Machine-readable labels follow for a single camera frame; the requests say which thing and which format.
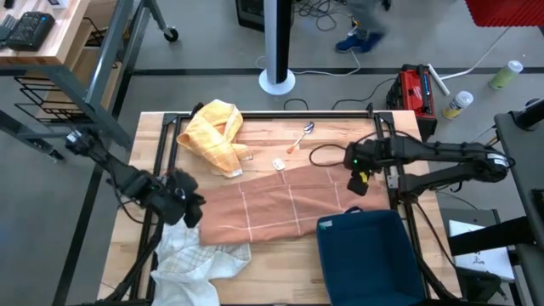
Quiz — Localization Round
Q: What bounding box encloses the red panel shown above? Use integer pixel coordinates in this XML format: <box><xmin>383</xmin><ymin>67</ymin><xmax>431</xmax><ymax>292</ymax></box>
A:
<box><xmin>464</xmin><ymin>0</ymin><xmax>544</xmax><ymax>29</ymax></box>

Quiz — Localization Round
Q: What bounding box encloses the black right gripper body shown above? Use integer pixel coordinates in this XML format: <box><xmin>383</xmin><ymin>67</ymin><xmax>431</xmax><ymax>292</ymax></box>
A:
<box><xmin>346</xmin><ymin>170</ymin><xmax>371</xmax><ymax>196</ymax></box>

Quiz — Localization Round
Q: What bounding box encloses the white and black tower stand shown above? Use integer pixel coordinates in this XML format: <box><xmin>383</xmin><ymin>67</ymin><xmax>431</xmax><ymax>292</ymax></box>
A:
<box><xmin>258</xmin><ymin>0</ymin><xmax>297</xmax><ymax>97</ymax></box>

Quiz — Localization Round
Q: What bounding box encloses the white hose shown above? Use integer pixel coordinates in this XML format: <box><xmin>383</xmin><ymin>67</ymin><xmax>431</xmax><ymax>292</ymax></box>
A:
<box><xmin>439</xmin><ymin>27</ymin><xmax>511</xmax><ymax>82</ymax></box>

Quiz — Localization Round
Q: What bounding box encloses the green bottle with white cap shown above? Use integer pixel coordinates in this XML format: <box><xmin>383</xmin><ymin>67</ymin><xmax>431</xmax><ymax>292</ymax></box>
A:
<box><xmin>488</xmin><ymin>59</ymin><xmax>524</xmax><ymax>91</ymax></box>

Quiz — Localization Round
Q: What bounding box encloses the black metal table frame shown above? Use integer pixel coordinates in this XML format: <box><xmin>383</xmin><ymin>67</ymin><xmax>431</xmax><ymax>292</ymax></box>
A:
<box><xmin>101</xmin><ymin>101</ymin><xmax>464</xmax><ymax>306</ymax></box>

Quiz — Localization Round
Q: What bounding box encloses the red and black toolbox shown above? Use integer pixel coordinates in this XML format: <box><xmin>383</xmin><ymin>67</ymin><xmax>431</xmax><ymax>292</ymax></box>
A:
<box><xmin>385</xmin><ymin>63</ymin><xmax>439</xmax><ymax>143</ymax></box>

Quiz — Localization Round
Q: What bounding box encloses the black box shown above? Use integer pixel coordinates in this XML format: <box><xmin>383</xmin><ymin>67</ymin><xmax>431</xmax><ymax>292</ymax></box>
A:
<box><xmin>235</xmin><ymin>0</ymin><xmax>267</xmax><ymax>33</ymax></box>

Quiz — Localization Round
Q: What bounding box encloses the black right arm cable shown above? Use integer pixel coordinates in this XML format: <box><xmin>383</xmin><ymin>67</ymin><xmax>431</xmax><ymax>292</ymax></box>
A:
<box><xmin>309</xmin><ymin>143</ymin><xmax>356</xmax><ymax>167</ymax></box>

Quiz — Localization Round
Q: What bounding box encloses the white paper sheet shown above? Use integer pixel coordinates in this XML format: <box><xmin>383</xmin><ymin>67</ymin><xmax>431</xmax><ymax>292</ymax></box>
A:
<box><xmin>448</xmin><ymin>219</ymin><xmax>516</xmax><ymax>282</ymax></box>

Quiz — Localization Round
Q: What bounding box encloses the person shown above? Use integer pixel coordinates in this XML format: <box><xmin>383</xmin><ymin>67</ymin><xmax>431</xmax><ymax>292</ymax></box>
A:
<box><xmin>334</xmin><ymin>0</ymin><xmax>393</xmax><ymax>54</ymax></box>

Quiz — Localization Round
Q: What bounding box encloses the metal spoon with orange handle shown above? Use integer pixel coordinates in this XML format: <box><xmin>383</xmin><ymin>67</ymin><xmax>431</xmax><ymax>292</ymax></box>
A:
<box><xmin>286</xmin><ymin>121</ymin><xmax>316</xmax><ymax>155</ymax></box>

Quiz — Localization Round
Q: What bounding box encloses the white tube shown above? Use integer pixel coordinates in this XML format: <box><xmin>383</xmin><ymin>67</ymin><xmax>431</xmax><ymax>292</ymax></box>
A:
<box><xmin>426</xmin><ymin>63</ymin><xmax>451</xmax><ymax>97</ymax></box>

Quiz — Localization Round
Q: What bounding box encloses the black keypad device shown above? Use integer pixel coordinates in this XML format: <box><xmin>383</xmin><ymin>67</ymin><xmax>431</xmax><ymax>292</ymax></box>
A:
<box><xmin>4</xmin><ymin>11</ymin><xmax>57</xmax><ymax>53</ymax></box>

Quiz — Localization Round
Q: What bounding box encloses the black power cable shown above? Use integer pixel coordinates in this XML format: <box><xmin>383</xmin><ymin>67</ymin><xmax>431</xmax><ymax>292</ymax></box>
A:
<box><xmin>331</xmin><ymin>76</ymin><xmax>399</xmax><ymax>111</ymax></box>

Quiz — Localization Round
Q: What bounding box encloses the grey desk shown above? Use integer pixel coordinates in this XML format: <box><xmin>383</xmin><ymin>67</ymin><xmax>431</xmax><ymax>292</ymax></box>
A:
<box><xmin>492</xmin><ymin>98</ymin><xmax>544</xmax><ymax>306</ymax></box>

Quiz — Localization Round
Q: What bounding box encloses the yellow towel with white lines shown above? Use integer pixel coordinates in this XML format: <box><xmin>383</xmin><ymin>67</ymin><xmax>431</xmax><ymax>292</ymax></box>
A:
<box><xmin>176</xmin><ymin>99</ymin><xmax>255</xmax><ymax>179</ymax></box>

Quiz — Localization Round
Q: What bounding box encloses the black wire rack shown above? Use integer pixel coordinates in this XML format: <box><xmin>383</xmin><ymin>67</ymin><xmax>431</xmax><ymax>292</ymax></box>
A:
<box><xmin>14</xmin><ymin>16</ymin><xmax>122</xmax><ymax>125</ymax></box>

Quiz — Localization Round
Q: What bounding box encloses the pink towel with white lines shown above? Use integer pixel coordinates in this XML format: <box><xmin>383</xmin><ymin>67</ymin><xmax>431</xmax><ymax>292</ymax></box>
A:
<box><xmin>197</xmin><ymin>163</ymin><xmax>391</xmax><ymax>247</ymax></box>

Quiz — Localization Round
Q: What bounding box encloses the black cable bundle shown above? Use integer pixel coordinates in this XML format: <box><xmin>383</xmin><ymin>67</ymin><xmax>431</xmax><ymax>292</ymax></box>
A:
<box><xmin>292</xmin><ymin>0</ymin><xmax>341</xmax><ymax>31</ymax></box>

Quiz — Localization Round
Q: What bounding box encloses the wooden workbench with grey frame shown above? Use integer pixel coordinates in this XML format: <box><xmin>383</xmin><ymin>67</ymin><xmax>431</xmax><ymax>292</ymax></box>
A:
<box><xmin>0</xmin><ymin>0</ymin><xmax>180</xmax><ymax>162</ymax></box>

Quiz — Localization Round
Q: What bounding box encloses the navy and white fabric basket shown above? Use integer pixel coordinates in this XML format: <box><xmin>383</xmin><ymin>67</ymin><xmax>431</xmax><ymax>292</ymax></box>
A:
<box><xmin>316</xmin><ymin>207</ymin><xmax>428</xmax><ymax>306</ymax></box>

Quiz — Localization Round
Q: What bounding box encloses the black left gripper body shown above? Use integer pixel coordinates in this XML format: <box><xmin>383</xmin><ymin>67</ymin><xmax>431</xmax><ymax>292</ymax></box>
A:
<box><xmin>183</xmin><ymin>193</ymin><xmax>206</xmax><ymax>228</ymax></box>

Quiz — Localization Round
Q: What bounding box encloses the white and yellow spray can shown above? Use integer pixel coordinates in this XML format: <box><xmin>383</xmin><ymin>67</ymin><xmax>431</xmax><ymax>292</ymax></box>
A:
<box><xmin>441</xmin><ymin>90</ymin><xmax>475</xmax><ymax>121</ymax></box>

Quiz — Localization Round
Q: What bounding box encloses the white floor cable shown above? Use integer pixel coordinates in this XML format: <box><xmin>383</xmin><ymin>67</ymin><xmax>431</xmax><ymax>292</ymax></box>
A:
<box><xmin>254</xmin><ymin>25</ymin><xmax>362</xmax><ymax>78</ymax></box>

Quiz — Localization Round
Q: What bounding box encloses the white waffle towel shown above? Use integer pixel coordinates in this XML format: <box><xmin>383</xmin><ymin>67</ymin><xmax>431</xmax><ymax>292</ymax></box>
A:
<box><xmin>150</xmin><ymin>216</ymin><xmax>252</xmax><ymax>306</ymax></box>

